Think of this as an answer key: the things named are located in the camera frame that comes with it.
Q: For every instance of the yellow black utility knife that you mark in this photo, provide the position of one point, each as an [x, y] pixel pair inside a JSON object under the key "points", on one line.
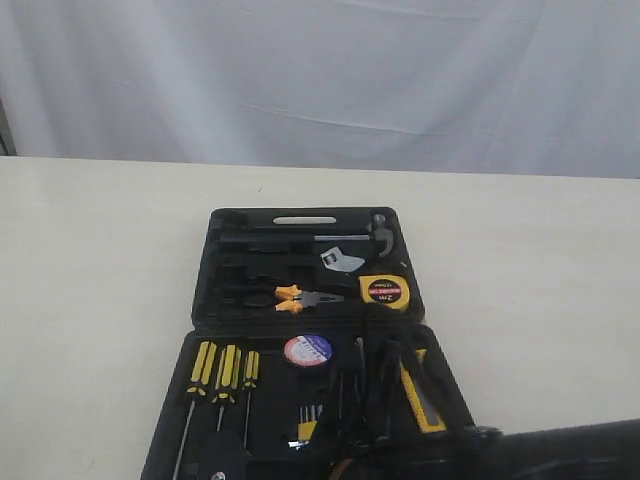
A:
{"points": [[426, 416]]}

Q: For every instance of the white backdrop cloth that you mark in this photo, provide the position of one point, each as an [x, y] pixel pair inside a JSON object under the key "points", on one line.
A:
{"points": [[523, 87]]}

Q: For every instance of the claw hammer black handle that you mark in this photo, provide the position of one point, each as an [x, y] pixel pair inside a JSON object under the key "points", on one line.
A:
{"points": [[378, 233]]}

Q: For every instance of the large yellow black screwdriver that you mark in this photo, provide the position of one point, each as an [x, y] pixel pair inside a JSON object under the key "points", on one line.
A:
{"points": [[196, 390]]}

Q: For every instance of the black plastic tool case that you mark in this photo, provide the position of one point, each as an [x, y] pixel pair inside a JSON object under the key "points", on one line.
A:
{"points": [[345, 426]]}

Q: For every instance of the small yellow black screwdriver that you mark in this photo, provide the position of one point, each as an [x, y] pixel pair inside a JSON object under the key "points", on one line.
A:
{"points": [[249, 383]]}

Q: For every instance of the adjustable wrench black handle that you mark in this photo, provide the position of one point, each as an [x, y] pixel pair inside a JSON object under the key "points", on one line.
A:
{"points": [[332, 259]]}

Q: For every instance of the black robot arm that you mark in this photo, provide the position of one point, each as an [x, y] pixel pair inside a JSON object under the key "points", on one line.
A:
{"points": [[598, 451]]}

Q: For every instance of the black electrical tape roll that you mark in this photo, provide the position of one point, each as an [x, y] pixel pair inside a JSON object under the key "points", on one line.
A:
{"points": [[308, 351]]}

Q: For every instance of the hex key set yellow holder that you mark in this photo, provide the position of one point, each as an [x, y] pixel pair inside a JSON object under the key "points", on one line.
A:
{"points": [[307, 422]]}

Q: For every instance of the middle yellow black screwdriver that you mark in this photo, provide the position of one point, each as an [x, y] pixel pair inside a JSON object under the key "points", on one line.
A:
{"points": [[226, 382]]}

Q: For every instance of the voltage tester screwdriver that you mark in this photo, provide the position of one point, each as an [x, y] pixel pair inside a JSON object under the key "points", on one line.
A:
{"points": [[359, 368]]}

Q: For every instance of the orange black pliers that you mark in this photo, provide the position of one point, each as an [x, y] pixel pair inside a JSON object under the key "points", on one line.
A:
{"points": [[291, 299]]}

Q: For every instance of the yellow measuring tape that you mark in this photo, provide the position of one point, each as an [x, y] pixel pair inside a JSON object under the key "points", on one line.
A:
{"points": [[388, 290]]}

